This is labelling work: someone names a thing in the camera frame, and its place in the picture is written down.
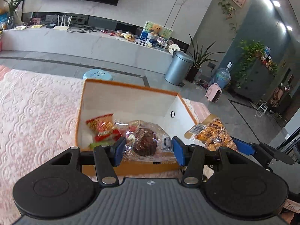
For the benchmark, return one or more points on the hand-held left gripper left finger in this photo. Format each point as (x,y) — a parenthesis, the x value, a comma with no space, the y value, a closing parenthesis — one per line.
(118,150)

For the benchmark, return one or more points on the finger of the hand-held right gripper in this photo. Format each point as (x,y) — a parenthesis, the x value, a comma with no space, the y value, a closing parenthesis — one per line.
(243,146)

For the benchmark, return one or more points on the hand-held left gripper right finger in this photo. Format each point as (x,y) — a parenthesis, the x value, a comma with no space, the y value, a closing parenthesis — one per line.
(179,151)

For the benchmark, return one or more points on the clear bag of dark pastry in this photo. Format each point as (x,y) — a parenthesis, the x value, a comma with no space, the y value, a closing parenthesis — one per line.
(143,143)

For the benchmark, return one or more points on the red striped chip bag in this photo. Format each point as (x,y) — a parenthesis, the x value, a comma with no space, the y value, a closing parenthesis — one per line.
(103,126)

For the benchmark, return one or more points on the orange fried snack bag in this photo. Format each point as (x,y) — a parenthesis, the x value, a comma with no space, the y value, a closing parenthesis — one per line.
(213,133)

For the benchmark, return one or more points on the orange cardboard box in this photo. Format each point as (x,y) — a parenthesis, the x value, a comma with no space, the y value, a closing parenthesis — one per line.
(105,103)

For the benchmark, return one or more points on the pink checked table mat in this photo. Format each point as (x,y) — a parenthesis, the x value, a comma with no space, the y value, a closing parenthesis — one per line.
(196,112)

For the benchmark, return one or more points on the small white rack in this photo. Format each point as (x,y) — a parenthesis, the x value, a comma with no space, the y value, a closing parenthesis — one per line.
(263,106)

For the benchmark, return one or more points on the pink space heater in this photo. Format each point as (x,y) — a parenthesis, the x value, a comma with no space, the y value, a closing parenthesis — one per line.
(213,92)

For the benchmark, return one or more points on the blue water bottle with pump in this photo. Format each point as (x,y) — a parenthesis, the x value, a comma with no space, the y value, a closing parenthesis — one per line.
(222,77)

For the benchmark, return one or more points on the potted long-leaf plant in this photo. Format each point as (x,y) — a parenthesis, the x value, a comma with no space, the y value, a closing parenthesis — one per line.
(192,73)

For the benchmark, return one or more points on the blue plastic stool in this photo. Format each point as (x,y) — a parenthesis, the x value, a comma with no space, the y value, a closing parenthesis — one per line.
(97,73)

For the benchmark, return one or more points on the blue-grey pedal bin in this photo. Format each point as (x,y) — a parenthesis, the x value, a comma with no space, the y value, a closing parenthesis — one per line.
(177,69)

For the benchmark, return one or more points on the grey cabinet with plants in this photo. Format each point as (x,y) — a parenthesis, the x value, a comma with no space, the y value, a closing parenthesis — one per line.
(248,51)

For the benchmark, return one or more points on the white round hand fan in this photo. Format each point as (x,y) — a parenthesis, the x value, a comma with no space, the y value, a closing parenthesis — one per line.
(174,47)

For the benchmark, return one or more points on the white kitchen scale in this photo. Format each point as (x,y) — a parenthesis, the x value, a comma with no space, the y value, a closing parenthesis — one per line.
(141,42)

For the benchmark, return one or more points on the blue white container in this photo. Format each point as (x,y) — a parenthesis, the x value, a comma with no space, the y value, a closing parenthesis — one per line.
(151,43)

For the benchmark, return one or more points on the white marble television console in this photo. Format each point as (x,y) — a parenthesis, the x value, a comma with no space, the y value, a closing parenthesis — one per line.
(82,44)

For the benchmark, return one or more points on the pile of yellow snack bags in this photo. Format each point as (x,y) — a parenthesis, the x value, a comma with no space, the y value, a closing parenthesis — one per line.
(126,35)

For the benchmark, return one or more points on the green picture board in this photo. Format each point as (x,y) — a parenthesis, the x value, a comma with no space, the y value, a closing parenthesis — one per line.
(167,32)

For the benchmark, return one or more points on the brown teddy bear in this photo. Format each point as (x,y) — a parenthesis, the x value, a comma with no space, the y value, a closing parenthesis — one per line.
(155,29)

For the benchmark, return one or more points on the white router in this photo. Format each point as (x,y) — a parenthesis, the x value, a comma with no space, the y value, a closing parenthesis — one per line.
(61,27)

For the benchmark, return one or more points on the hanging vine plant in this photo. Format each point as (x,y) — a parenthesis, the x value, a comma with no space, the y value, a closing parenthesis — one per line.
(227,8)

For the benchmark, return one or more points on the black set-top box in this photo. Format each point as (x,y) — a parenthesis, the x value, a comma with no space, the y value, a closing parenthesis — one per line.
(50,25)

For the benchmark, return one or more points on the blue printed bag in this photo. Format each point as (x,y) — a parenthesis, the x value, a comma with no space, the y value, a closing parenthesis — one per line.
(3,21)

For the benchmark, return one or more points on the green plant in glass vase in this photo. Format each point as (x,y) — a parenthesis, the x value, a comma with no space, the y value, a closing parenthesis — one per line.
(13,7)

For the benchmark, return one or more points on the black wall outlet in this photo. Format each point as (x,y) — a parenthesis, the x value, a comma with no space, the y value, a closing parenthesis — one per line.
(211,65)

